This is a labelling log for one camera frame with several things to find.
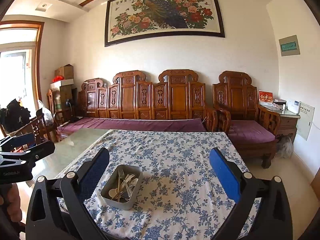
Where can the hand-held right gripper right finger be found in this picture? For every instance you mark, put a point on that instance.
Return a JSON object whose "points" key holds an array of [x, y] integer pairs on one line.
{"points": [[225, 175]]}

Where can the red desk calendar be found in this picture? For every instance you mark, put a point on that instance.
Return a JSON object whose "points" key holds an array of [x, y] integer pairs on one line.
{"points": [[265, 97]]}

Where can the carved wooden sofa bench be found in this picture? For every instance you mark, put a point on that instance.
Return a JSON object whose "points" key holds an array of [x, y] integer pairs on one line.
{"points": [[128, 97]]}

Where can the metal fork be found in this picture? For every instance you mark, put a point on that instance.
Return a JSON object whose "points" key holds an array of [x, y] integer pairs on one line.
{"points": [[128, 192], [121, 176]]}

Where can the wooden chair by wall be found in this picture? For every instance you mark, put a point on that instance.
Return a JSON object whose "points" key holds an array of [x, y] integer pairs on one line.
{"points": [[51, 103]]}

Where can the wooden window frame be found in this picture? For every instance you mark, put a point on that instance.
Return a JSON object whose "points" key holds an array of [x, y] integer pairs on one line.
{"points": [[39, 60]]}

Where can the white device box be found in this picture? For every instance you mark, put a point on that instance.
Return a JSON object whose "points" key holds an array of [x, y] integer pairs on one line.
{"points": [[293, 106]]}

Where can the square purple seat cushion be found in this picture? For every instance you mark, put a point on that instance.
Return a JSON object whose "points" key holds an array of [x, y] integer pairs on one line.
{"points": [[252, 131]]}

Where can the black desk lamp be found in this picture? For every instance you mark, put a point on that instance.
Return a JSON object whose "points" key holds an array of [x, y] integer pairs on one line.
{"points": [[70, 106]]}

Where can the tissue box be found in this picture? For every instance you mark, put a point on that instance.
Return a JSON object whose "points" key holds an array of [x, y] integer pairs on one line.
{"points": [[279, 103]]}

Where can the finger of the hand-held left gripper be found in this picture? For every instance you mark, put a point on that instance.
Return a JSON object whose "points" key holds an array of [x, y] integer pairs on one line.
{"points": [[22, 140], [41, 150]]}

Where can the red decoration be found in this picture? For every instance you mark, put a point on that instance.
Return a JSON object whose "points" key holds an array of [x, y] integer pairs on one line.
{"points": [[58, 79]]}

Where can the blue floral tablecloth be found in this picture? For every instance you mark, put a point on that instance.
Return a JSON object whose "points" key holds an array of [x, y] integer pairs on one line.
{"points": [[175, 150]]}

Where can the grey metal tray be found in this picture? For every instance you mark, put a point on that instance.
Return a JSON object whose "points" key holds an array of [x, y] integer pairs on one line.
{"points": [[110, 200]]}

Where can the carved wooden armchair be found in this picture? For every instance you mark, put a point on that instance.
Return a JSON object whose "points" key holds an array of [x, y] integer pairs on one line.
{"points": [[235, 95]]}

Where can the square ceiling light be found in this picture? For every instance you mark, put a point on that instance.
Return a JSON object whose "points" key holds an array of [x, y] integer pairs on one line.
{"points": [[43, 6]]}

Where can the flat white box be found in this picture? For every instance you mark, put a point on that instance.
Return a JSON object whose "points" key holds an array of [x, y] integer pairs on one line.
{"points": [[62, 83]]}

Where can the white electrical panel door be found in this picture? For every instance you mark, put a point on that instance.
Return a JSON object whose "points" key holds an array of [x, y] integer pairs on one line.
{"points": [[305, 121]]}

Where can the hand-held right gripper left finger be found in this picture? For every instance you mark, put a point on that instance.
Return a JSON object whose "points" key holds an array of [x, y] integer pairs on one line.
{"points": [[96, 172]]}

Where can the crumpled plastic bag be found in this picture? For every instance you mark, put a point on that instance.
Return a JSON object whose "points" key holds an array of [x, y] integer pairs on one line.
{"points": [[285, 147]]}

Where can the wooden side table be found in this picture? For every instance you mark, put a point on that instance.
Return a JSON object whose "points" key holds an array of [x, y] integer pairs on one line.
{"points": [[287, 123]]}

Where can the brown wooden chopstick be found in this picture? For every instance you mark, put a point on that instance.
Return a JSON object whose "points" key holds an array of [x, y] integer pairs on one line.
{"points": [[117, 192]]}

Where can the grey wall box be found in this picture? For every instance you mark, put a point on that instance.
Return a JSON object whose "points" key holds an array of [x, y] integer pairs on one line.
{"points": [[289, 45]]}

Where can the stacked brown cartons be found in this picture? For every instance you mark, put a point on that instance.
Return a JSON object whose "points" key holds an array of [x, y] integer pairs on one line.
{"points": [[66, 97]]}

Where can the framed peacock painting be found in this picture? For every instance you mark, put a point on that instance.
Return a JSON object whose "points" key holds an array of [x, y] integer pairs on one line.
{"points": [[130, 27]]}

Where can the carved wooden dining chair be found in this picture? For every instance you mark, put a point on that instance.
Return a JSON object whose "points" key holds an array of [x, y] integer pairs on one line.
{"points": [[37, 127]]}

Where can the clear plastic bag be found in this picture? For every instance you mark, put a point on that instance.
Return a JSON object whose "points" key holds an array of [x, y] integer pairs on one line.
{"points": [[46, 113]]}

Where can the long purple seat cushion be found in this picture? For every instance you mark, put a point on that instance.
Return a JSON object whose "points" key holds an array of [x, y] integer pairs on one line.
{"points": [[150, 123]]}

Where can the person's left forearm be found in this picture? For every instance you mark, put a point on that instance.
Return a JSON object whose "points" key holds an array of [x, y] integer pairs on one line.
{"points": [[12, 205]]}

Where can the black clothes pile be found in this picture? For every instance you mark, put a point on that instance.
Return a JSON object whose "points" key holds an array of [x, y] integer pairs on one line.
{"points": [[15, 115]]}

